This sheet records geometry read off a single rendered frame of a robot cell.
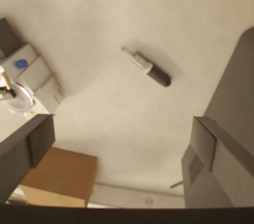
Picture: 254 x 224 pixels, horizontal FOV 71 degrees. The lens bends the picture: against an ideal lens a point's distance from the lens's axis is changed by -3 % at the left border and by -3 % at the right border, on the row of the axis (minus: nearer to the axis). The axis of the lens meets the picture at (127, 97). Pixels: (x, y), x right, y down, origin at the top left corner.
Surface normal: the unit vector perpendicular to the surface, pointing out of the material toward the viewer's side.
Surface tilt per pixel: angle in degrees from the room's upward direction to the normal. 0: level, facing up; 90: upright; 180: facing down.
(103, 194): 90
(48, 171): 90
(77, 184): 90
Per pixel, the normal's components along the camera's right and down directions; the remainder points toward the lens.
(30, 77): 0.96, -0.12
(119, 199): 0.07, -0.77
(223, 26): -0.14, 0.62
